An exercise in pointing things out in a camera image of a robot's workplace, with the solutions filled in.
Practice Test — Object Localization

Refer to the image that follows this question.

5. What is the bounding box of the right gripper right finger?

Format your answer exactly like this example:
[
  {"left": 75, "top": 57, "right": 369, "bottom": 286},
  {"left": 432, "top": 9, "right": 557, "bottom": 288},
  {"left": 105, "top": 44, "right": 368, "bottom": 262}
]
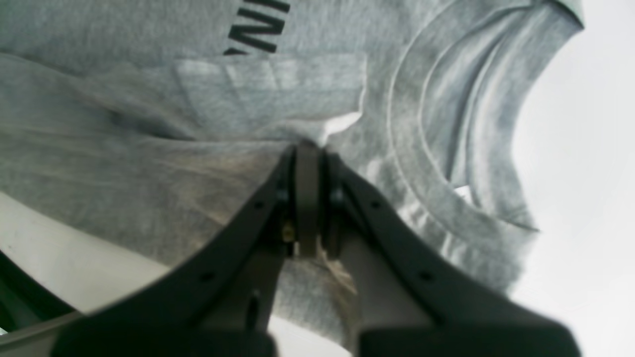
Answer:
[{"left": 320, "top": 150, "right": 581, "bottom": 357}]

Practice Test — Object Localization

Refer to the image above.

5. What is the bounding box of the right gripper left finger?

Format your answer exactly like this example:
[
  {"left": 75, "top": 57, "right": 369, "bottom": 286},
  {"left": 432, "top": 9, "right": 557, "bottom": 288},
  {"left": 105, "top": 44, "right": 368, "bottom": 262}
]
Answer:
[{"left": 52, "top": 144, "right": 320, "bottom": 357}]

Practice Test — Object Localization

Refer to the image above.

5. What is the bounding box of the grey T-shirt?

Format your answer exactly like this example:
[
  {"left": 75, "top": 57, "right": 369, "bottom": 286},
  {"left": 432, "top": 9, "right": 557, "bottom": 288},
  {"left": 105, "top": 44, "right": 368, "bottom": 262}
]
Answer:
[{"left": 1, "top": 0, "right": 583, "bottom": 357}]

